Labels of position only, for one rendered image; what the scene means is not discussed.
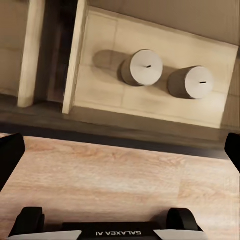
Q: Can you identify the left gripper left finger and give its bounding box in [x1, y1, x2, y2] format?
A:
[0, 133, 26, 192]

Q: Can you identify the pillar candle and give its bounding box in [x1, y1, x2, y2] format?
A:
[121, 49, 163, 87]
[168, 65, 214, 100]

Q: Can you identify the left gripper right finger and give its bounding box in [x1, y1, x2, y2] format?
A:
[224, 132, 240, 172]

